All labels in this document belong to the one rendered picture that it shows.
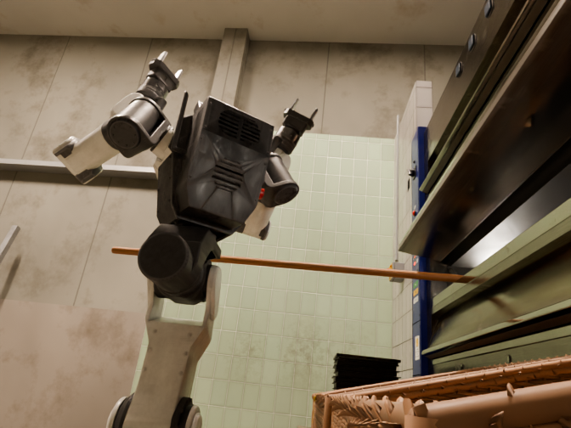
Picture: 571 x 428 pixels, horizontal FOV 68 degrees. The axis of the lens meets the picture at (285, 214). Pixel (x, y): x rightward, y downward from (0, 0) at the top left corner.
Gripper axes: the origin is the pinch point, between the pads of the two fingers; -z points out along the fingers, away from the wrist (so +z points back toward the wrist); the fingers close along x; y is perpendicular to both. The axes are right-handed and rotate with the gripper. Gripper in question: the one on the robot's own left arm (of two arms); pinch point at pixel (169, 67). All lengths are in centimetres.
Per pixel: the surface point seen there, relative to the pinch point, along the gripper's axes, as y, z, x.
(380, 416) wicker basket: 110, 105, -28
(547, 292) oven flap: 110, 57, 55
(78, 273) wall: -329, -7, 172
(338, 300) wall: -19, 2, 185
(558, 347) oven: 111, 68, 57
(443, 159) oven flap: 70, -22, 90
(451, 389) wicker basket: 100, 91, 19
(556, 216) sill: 113, 42, 46
